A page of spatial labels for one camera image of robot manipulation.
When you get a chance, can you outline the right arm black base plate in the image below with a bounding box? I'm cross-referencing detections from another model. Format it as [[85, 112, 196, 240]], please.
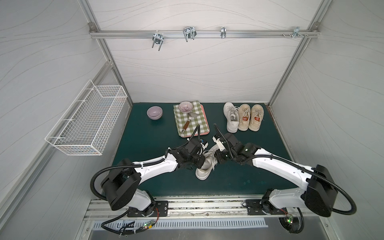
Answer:
[[242, 199, 285, 216]]

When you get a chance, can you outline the metal hook bracket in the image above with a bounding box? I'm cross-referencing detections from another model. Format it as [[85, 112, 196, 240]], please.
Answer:
[[221, 27, 227, 39], [282, 27, 309, 39], [152, 32, 164, 51], [183, 27, 197, 42]]

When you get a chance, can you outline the green white checkered cloth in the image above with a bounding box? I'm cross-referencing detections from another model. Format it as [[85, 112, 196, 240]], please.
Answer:
[[173, 101, 210, 138]]

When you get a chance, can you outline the purple bowl on table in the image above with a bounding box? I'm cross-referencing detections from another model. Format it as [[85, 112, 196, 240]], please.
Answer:
[[147, 106, 163, 120]]

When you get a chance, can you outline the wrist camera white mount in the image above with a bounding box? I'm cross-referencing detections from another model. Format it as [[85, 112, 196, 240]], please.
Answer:
[[213, 135, 226, 152], [200, 139, 209, 150]]

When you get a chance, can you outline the aluminium cross rail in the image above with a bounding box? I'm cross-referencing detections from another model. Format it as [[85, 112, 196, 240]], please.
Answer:
[[90, 29, 321, 39]]

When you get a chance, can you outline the pink speckled bowl on cloth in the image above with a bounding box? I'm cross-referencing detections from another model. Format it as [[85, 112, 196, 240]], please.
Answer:
[[178, 101, 194, 114]]

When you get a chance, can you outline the beige sneaker one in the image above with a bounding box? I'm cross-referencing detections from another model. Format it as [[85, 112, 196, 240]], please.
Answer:
[[249, 105, 264, 132], [238, 104, 251, 132]]

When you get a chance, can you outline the white sneaker with laces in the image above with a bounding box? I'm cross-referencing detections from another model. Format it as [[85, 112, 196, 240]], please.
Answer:
[[196, 145, 220, 181]]

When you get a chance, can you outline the beige sneaker left one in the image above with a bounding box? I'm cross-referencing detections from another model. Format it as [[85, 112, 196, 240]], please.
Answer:
[[238, 104, 251, 132]]

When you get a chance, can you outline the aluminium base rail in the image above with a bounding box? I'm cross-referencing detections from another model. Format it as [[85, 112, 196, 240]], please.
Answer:
[[83, 194, 331, 221]]

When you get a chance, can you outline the white vent strip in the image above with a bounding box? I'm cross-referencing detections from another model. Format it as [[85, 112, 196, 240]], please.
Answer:
[[106, 218, 268, 231]]

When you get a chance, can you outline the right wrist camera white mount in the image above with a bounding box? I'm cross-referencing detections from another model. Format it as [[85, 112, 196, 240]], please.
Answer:
[[213, 135, 226, 152]]

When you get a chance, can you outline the beige sneaker right one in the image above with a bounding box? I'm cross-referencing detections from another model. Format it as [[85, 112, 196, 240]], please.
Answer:
[[249, 105, 264, 132]]

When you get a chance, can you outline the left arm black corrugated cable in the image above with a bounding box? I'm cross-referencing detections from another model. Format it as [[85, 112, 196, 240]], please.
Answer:
[[89, 157, 166, 201]]

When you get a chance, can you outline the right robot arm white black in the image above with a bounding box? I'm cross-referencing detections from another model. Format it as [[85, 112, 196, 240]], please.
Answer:
[[213, 133, 338, 217]]

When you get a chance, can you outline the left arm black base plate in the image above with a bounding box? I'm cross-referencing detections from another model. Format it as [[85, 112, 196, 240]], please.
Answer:
[[127, 201, 169, 218]]

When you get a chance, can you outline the white wire basket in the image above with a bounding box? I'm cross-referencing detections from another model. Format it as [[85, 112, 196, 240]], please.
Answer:
[[45, 80, 128, 156]]

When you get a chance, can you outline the pink tray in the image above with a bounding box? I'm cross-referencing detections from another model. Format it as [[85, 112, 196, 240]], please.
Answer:
[[178, 104, 210, 138]]

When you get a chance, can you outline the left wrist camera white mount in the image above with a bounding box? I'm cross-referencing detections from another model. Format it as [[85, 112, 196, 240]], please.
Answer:
[[200, 139, 209, 150]]

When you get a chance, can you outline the metal spatula wooden handle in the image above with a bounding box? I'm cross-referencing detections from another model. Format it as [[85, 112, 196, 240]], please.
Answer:
[[181, 112, 199, 134]]

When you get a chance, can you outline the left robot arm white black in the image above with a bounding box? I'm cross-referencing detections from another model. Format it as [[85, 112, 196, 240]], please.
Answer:
[[91, 139, 209, 212]]

